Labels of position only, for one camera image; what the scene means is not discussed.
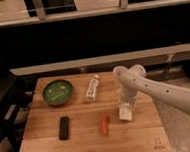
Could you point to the green bowl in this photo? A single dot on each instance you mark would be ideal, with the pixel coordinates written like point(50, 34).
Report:
point(57, 92)

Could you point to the black remote control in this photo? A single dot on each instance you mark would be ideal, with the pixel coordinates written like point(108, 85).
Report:
point(64, 128)

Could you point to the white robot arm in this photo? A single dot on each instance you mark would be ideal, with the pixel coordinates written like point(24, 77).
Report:
point(134, 80)

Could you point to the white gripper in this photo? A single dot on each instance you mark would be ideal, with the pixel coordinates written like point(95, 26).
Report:
point(127, 98)

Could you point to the long grey bench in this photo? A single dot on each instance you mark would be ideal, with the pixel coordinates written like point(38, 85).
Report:
point(149, 57)

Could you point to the orange carrot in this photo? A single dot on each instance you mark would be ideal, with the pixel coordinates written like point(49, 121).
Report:
point(104, 124)

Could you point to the white plastic bottle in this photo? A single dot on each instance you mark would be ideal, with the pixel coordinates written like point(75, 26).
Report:
point(92, 88)

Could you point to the clear plastic cup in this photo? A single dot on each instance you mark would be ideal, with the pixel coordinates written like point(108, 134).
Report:
point(117, 71)

